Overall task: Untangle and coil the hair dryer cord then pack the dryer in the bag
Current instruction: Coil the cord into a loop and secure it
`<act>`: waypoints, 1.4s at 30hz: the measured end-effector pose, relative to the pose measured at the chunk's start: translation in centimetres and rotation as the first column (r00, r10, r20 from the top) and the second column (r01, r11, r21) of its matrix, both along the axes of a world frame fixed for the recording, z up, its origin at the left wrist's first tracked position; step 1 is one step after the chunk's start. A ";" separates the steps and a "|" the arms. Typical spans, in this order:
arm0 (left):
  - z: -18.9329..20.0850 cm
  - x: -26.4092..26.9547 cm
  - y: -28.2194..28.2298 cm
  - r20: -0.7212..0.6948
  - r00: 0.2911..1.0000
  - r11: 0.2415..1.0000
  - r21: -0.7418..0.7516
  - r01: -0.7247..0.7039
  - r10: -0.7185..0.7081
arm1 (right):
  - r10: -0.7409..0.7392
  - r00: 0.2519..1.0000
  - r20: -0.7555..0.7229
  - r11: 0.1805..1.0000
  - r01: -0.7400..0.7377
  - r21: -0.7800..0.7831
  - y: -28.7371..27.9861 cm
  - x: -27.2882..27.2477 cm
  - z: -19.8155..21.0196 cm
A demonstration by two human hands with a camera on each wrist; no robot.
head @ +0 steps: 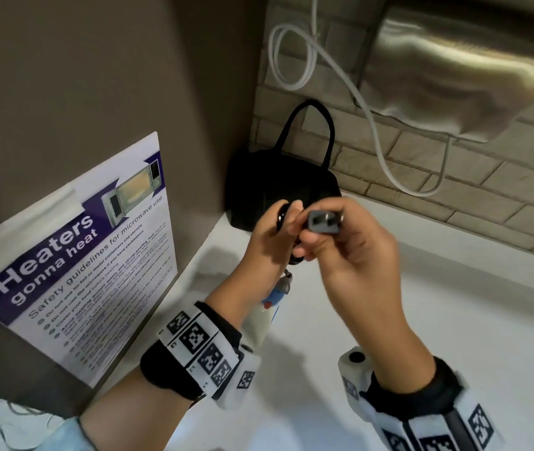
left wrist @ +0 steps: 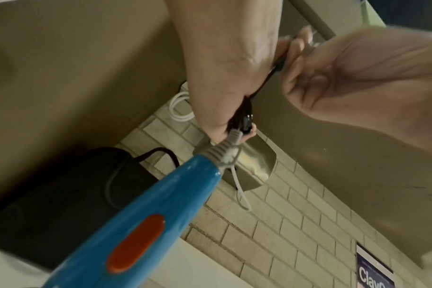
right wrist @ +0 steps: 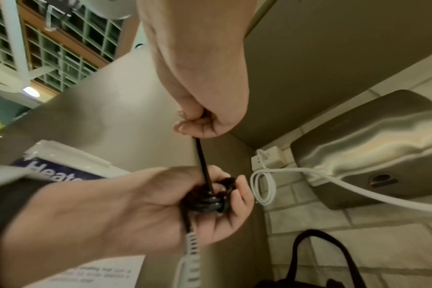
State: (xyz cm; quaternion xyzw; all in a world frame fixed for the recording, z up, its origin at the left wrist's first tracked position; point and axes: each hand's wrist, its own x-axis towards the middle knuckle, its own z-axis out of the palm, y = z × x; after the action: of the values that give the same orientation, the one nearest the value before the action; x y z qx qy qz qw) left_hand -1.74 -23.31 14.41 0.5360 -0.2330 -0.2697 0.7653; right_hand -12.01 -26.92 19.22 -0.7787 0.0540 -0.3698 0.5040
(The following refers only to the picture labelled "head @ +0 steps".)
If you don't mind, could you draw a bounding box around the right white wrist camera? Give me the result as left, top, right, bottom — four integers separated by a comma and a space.
338, 346, 373, 421

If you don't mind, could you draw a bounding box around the black fabric bag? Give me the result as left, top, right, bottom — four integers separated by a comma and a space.
224, 99, 343, 233

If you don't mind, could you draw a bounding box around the left black wristband with markers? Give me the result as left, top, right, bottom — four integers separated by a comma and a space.
140, 301, 244, 402

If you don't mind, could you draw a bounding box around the person's light left sleeve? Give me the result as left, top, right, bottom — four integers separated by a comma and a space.
27, 415, 96, 451

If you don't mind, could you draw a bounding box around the white and blue hair dryer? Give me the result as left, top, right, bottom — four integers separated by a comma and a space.
246, 272, 294, 348

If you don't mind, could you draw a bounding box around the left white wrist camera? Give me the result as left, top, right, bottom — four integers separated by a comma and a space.
212, 345, 263, 412

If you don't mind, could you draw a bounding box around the person's left forearm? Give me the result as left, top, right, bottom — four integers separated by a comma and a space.
78, 373, 192, 451

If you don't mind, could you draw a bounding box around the white and purple microwave poster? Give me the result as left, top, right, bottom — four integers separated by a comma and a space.
0, 132, 179, 390

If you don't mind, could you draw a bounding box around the person's right forearm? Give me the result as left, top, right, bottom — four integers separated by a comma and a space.
358, 323, 437, 386

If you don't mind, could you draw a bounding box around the person's right hand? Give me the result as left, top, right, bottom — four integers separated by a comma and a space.
290, 197, 418, 348

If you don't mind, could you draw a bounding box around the white cable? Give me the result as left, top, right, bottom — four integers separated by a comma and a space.
267, 0, 454, 198

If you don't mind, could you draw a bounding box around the black wristband with markers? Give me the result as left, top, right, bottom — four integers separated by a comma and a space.
360, 356, 507, 451
140, 301, 244, 402

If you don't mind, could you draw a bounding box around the stainless steel hand dryer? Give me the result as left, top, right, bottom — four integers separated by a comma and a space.
358, 0, 534, 144

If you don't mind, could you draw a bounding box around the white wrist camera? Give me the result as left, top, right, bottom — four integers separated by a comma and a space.
212, 345, 263, 412
338, 346, 373, 421

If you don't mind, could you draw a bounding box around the black power cord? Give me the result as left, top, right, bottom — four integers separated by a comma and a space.
274, 201, 345, 277

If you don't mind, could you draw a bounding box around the person's left hand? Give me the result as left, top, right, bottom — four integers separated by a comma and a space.
205, 199, 305, 332

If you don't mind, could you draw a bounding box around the right black wristband with markers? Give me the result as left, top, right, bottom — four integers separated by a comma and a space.
360, 356, 507, 451

